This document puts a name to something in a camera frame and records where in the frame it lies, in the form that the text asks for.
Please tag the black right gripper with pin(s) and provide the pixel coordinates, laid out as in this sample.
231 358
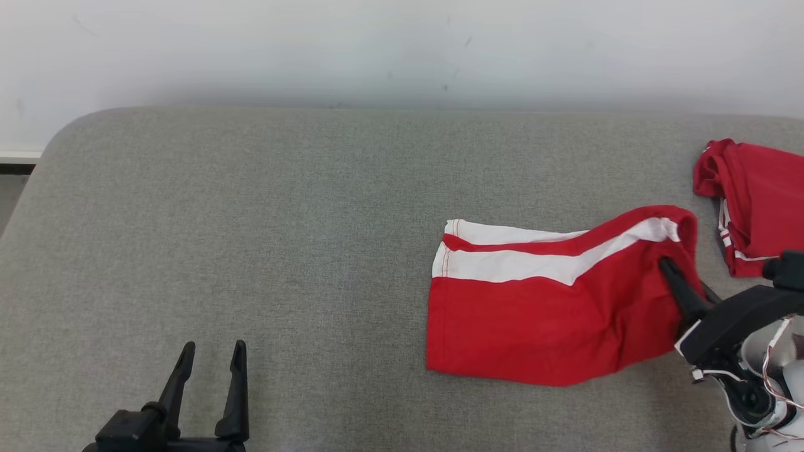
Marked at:
735 320

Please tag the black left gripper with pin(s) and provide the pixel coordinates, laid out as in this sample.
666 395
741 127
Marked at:
201 446

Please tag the red white basketball jersey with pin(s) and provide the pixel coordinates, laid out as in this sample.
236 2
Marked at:
763 201

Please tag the red shorts with white stripe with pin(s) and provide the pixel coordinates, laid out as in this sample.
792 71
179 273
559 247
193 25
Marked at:
534 320

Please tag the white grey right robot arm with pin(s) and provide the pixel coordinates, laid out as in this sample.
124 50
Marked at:
766 395

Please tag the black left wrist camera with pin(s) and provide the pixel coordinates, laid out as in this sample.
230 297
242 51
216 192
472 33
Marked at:
132 424

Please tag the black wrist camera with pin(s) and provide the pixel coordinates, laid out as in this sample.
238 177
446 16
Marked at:
132 424
788 270

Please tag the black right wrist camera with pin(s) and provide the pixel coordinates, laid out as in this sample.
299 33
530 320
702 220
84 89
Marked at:
788 270

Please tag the white wall baseboard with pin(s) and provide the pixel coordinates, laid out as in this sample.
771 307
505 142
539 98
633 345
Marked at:
19 154

